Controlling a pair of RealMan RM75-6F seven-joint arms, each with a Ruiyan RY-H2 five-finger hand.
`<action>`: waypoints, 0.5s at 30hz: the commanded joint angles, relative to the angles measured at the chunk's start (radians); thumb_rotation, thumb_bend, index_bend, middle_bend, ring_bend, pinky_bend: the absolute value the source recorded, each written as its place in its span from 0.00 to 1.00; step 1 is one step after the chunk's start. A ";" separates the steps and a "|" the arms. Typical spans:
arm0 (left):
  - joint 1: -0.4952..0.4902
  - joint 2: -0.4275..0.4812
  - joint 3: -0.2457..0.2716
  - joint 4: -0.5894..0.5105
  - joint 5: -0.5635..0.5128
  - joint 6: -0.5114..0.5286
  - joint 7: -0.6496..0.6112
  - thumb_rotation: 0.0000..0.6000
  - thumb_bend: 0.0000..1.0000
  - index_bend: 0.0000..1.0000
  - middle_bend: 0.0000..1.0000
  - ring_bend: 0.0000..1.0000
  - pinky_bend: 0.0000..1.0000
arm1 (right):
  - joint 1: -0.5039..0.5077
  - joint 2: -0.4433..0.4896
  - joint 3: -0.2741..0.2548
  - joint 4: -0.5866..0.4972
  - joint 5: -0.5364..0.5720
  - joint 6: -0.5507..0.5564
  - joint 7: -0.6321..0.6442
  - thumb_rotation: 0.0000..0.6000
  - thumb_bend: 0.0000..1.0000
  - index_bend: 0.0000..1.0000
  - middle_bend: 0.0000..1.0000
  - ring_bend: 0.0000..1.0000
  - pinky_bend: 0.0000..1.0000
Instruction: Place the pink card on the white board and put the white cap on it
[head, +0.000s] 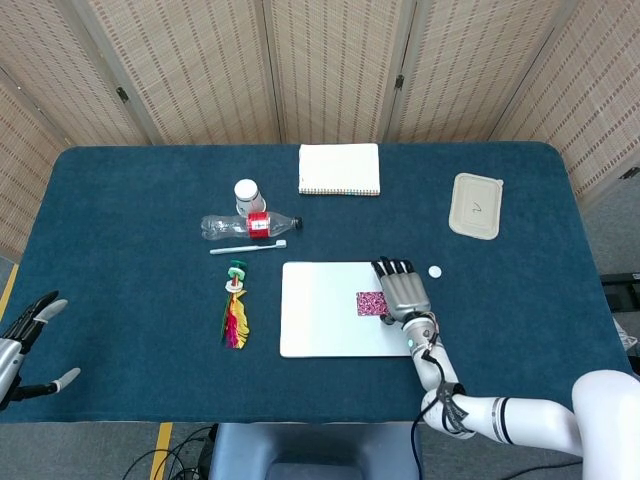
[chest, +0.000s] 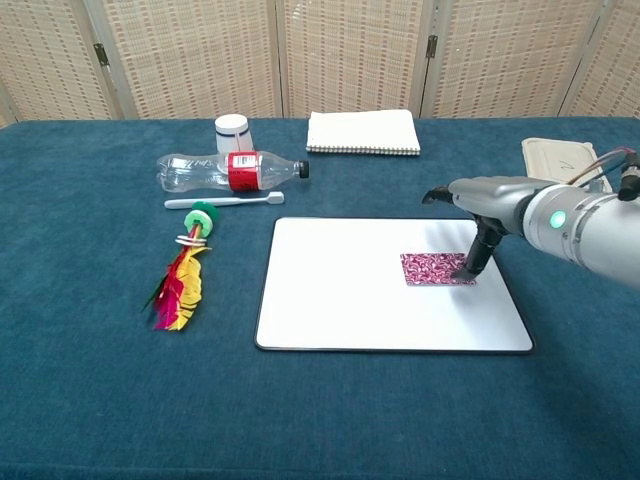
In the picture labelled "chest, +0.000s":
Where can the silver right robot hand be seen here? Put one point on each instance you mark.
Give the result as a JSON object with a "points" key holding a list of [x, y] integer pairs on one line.
{"points": [[492, 200]]}

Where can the maroon patterned card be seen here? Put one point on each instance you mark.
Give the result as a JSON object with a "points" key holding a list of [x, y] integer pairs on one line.
{"points": [[430, 269]]}

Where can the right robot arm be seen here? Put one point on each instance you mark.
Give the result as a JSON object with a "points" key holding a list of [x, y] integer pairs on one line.
{"points": [[590, 225]]}

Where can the white rectangular board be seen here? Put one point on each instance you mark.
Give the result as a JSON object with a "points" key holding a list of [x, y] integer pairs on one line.
{"points": [[340, 300]]}

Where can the beige pulp container lid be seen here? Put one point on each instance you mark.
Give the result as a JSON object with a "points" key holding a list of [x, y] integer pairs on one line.
{"points": [[550, 157]]}

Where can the white spiral notebook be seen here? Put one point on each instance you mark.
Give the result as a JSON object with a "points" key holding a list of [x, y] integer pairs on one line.
{"points": [[362, 130]]}

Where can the white toothbrush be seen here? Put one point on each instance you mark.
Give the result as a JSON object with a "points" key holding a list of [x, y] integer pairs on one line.
{"points": [[220, 201]]}

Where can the clear plastic bottle red label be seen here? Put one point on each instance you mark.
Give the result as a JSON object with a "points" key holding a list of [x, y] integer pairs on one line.
{"points": [[200, 172]]}

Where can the colourful feather shuttlecock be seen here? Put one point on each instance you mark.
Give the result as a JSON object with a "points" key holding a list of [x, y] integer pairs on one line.
{"points": [[182, 285]]}

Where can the woven folding screen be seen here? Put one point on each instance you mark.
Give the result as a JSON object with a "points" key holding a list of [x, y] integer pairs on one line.
{"points": [[200, 55]]}

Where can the blue tablecloth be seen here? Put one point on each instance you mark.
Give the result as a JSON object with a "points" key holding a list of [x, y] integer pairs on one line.
{"points": [[100, 375]]}

